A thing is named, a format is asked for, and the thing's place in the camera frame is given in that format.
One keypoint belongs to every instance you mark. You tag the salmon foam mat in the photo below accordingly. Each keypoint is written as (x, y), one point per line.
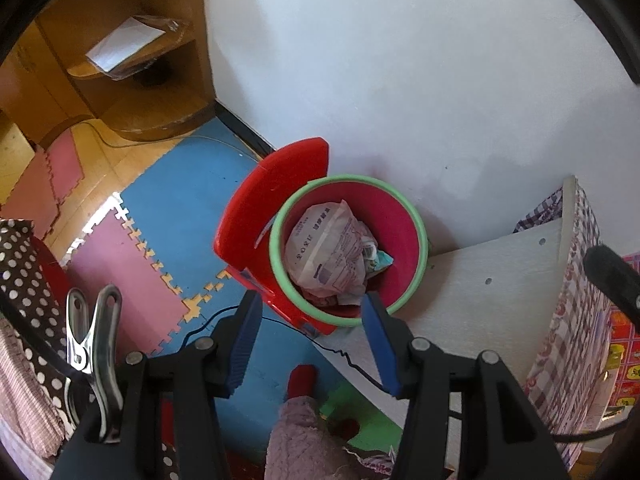
(40, 185)

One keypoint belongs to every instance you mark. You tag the green foam mat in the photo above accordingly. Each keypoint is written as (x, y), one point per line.
(380, 430)

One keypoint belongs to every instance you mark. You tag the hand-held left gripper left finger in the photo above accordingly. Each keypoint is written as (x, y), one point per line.
(247, 340)

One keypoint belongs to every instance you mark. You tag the wooden corner shelf unit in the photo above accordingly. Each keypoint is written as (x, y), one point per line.
(190, 20)

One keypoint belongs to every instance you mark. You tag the beige foam mat edging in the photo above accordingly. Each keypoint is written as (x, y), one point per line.
(192, 305)

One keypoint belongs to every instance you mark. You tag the pink striped cloth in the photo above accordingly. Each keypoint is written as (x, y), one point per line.
(25, 410)

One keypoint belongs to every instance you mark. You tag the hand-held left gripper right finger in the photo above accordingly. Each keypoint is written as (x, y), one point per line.
(380, 345)

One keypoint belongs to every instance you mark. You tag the blue foam mat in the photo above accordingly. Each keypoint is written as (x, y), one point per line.
(200, 195)

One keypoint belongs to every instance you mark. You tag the white bed board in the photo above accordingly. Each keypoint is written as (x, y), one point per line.
(475, 300)

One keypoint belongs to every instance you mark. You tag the red trash bin green rim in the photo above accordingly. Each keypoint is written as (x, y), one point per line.
(400, 230)

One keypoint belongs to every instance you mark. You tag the pink foam mat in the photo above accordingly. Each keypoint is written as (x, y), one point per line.
(135, 280)

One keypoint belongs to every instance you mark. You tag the red floral blanket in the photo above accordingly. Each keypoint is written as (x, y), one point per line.
(625, 375)

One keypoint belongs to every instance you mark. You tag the brown polka dot cloth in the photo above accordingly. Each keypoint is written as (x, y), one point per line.
(25, 270)

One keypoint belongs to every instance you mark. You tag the metal spring clip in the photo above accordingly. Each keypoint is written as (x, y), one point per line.
(82, 350)

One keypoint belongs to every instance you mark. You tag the red object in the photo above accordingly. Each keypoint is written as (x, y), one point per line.
(50, 270)

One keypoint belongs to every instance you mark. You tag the wooden desk with drawers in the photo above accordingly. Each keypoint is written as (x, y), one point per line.
(30, 90)

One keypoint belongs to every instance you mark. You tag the person's red sock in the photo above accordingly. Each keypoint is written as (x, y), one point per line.
(300, 382)
(350, 427)

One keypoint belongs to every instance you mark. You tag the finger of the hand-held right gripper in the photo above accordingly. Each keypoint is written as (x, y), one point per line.
(610, 280)

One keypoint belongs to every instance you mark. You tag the white paper in plastic bag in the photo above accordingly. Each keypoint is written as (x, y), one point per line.
(125, 42)

